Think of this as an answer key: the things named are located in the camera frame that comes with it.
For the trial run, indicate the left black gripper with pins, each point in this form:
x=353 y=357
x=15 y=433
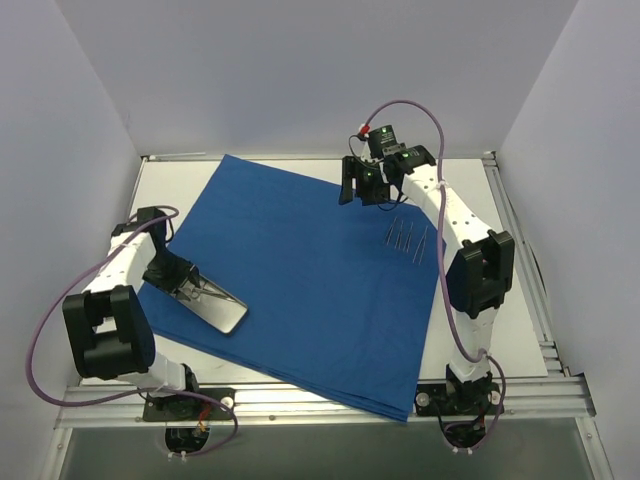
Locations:
x=176 y=275

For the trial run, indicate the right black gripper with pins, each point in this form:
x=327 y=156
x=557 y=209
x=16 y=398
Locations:
x=362 y=179

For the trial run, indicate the steel ring-handled scissors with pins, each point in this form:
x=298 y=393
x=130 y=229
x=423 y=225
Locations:
x=204 y=283

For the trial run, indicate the steel instrument tray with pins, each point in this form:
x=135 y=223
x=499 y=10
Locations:
x=222 y=315

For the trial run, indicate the blue surgical wrap cloth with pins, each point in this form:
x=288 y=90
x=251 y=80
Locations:
x=332 y=309

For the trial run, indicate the steel ring-handled forceps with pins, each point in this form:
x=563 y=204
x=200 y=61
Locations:
x=194 y=293

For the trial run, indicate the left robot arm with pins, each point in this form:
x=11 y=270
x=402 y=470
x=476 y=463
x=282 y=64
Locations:
x=108 y=331

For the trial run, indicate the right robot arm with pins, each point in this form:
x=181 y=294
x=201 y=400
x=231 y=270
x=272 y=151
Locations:
x=475 y=262

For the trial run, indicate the aluminium back rail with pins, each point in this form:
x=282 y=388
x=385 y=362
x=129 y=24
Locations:
x=204 y=156

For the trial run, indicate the aluminium rail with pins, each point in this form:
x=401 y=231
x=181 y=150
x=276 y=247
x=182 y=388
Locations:
x=281 y=404
x=204 y=156
x=529 y=277

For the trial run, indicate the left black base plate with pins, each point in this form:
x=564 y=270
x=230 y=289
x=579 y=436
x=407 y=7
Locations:
x=179 y=408

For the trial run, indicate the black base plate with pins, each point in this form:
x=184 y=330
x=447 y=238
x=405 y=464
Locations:
x=449 y=400
x=179 y=408

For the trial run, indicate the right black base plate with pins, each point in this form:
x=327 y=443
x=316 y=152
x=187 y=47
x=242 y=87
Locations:
x=449 y=400

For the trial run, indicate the aluminium right rail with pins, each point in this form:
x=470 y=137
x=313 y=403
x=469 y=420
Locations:
x=529 y=277

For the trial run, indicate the aluminium front rail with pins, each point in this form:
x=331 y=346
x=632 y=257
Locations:
x=281 y=404

